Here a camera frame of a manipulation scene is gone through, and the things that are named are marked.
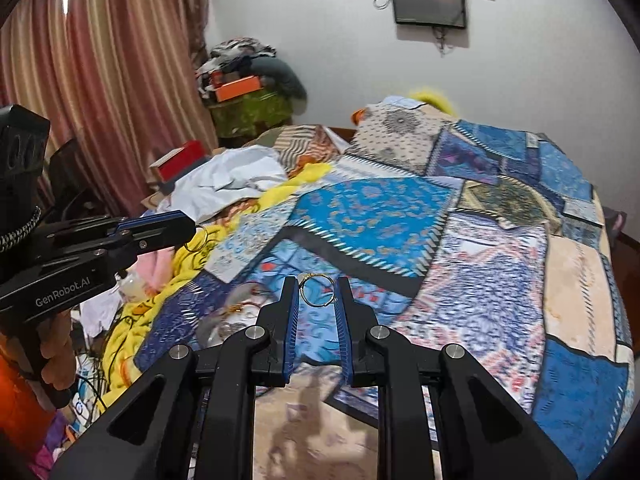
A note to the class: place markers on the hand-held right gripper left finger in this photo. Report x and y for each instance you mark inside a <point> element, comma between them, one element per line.
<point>294,320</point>

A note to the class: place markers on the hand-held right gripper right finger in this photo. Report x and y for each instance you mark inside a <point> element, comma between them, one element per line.
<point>345,320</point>

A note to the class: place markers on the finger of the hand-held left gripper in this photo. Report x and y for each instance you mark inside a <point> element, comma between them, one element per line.
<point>160,240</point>
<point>150,220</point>

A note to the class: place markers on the white foam jewelry tray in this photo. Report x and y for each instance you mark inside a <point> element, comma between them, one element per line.
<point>220,320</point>

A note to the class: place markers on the person's left forearm orange sleeve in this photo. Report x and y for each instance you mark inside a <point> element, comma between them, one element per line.
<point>17,400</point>

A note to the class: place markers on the person's left hand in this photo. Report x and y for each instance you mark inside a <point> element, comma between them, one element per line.
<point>57,355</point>

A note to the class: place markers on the pink cloth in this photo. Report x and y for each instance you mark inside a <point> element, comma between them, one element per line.
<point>157,267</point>

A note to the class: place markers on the gold hoop bangle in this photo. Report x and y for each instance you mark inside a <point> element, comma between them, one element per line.
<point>192,252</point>

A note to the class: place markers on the clear plastic bottle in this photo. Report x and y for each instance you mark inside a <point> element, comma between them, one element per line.
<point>132,287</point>

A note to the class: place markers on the red box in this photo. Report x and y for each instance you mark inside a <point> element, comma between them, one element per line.
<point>182,160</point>

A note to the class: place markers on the yellow cloth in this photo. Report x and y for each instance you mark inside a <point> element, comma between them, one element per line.
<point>145,320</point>

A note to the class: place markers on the white cloth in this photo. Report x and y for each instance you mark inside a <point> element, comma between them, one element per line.
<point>225,180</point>

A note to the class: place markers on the blue patchwork printed blanket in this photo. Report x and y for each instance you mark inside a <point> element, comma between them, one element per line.
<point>450,270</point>

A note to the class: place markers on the striped pink curtain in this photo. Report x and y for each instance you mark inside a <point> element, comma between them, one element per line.
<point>100,85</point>

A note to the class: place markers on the green covered stand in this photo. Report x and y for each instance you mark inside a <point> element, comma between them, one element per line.
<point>250,112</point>

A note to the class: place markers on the orange box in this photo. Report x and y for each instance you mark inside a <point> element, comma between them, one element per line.
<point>237,87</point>

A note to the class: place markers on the brown striped cloth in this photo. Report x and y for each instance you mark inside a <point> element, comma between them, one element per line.
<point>300,145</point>

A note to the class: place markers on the pile of clothes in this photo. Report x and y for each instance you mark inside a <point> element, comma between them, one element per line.
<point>235,57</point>

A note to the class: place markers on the beige patterned pillow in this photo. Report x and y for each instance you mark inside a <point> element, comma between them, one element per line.
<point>395,135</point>

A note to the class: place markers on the dark green cloth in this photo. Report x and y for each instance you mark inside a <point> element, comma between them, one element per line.
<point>282,75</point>

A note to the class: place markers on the beige plush blanket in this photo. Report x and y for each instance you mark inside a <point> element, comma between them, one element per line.
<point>575,280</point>

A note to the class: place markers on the small wall monitor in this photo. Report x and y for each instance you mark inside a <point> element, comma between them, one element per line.
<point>429,2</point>

